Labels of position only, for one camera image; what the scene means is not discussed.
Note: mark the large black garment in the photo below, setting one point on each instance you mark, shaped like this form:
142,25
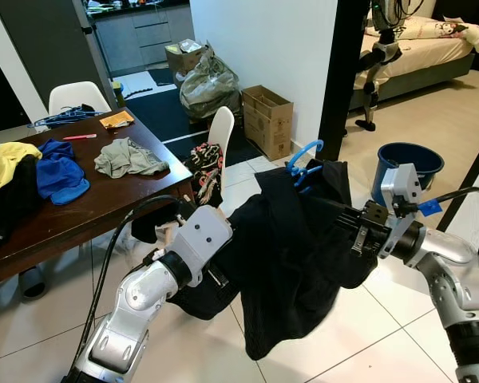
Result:
295,263

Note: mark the blue plastic hanger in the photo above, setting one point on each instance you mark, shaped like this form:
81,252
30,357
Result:
299,150
68,117

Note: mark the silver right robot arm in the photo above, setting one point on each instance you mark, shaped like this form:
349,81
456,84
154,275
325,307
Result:
455,271

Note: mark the blue plastic bucket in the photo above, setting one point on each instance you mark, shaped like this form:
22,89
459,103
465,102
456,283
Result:
419,159

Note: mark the black red patterned garment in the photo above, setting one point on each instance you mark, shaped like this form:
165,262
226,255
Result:
207,167

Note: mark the white plastic chair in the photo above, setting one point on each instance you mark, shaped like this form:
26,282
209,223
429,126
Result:
80,96
222,128

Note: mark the open empty cardboard box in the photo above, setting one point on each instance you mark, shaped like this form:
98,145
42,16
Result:
267,124

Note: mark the dark wooden table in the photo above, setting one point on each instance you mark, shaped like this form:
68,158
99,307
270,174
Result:
104,199

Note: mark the grey green crumpled garment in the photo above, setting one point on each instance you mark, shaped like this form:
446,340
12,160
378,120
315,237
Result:
128,158

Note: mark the black floor mat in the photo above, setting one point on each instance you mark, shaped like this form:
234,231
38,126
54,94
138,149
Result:
156,108

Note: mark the olive plastic bag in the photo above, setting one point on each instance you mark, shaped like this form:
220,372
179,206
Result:
211,84

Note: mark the orange packet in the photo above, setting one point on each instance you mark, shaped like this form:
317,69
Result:
116,120

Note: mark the bed with beige sheet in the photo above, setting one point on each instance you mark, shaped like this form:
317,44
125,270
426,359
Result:
439,56

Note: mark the blue garment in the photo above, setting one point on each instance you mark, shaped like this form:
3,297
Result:
60,175

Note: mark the pink pen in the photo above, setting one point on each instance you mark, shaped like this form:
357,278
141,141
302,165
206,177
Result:
80,136

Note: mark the yellow bottle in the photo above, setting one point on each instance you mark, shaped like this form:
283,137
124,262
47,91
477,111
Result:
118,94

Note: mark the filled cardboard box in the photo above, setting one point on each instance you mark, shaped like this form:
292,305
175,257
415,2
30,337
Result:
176,57

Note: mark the dark shoe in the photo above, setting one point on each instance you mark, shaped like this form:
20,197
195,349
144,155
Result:
32,281

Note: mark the black garment in basket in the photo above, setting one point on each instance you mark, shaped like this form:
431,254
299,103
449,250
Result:
8,207

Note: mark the grey kitchen cabinet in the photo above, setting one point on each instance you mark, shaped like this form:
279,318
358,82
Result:
144,36

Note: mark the yellow garment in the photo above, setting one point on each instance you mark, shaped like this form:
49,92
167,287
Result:
4,163

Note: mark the dark grey tall cabinet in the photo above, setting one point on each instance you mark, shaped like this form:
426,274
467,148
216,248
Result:
40,44

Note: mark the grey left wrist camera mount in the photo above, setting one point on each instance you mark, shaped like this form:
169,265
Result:
203,239

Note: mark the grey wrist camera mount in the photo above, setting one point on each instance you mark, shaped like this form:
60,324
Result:
203,239
399,187

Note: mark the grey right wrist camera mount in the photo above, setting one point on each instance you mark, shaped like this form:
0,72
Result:
399,187

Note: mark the thin black door frame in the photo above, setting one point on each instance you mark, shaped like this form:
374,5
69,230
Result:
471,179

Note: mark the thick black door post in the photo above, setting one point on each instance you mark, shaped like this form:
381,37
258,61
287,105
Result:
343,72

